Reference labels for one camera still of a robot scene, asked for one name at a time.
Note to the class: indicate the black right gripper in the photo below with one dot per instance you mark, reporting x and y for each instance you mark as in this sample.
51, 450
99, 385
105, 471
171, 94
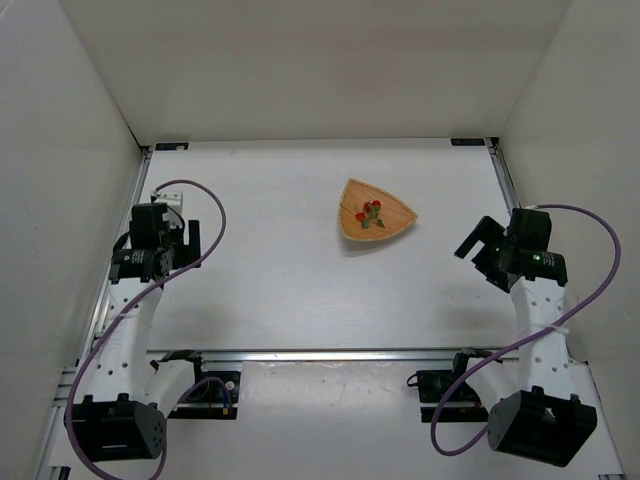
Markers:
489, 257

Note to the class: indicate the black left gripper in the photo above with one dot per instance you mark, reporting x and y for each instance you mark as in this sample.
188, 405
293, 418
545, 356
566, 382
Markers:
189, 248

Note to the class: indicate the fake strawberry sprig with leaves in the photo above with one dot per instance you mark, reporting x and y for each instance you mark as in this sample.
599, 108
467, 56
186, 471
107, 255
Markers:
372, 211

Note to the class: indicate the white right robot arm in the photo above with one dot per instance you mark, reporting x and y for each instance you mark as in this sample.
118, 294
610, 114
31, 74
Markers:
537, 415

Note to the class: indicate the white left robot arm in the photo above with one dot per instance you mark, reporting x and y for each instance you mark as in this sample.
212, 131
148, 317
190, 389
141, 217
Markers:
123, 407

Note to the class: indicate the woven triangular fruit basket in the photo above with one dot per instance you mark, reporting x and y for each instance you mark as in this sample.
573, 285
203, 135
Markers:
397, 216

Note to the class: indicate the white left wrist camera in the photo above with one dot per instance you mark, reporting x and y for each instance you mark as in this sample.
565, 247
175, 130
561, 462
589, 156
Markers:
174, 202

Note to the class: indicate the aluminium right table rail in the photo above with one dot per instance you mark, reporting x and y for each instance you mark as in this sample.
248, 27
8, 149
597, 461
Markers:
555, 286

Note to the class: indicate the aluminium front table rail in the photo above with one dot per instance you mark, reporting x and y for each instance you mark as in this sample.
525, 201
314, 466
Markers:
325, 355

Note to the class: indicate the black left corner bracket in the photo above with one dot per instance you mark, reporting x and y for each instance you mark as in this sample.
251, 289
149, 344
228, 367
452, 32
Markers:
171, 146

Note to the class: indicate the black corner bracket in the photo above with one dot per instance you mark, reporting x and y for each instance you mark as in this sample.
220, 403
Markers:
467, 142
171, 146

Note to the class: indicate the black right corner bracket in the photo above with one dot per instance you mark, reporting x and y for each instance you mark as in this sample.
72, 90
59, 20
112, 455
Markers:
467, 142

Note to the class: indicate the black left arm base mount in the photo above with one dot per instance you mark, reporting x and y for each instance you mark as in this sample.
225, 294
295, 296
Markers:
217, 398

